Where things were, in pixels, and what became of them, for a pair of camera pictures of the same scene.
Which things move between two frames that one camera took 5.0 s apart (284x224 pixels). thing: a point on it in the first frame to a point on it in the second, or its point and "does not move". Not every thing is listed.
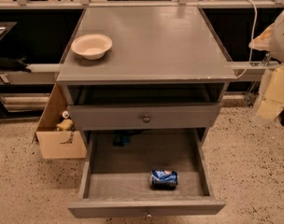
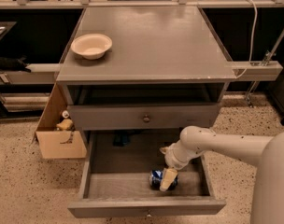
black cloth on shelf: (8, 63) does not move
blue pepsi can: (163, 179) does not move
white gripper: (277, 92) to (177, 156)
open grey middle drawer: (116, 167) does not move
